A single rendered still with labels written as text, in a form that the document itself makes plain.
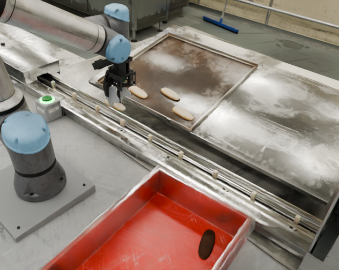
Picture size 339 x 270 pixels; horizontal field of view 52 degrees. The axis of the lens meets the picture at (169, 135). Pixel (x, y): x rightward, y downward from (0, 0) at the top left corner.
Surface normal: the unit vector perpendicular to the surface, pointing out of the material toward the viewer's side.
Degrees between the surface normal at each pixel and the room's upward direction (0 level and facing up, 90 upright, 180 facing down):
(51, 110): 90
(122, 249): 0
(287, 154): 10
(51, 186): 72
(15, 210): 3
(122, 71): 90
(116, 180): 0
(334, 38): 90
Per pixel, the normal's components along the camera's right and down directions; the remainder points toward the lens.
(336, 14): -0.62, 0.44
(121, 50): 0.63, 0.51
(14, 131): 0.11, -0.69
